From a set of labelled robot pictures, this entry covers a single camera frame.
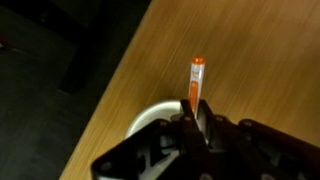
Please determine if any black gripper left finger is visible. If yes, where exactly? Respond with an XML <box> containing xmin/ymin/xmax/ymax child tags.
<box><xmin>90</xmin><ymin>100</ymin><xmax>209</xmax><ymax>180</ymax></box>

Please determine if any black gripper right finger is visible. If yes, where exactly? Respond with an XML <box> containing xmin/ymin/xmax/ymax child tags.
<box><xmin>199</xmin><ymin>100</ymin><xmax>320</xmax><ymax>180</ymax></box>

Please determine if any orange marker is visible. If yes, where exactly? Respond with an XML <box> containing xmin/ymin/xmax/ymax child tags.
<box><xmin>189</xmin><ymin>56</ymin><xmax>205</xmax><ymax>116</ymax></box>

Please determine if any white bowl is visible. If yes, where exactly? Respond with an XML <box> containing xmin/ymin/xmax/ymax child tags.
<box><xmin>126</xmin><ymin>100</ymin><xmax>182</xmax><ymax>180</ymax></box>

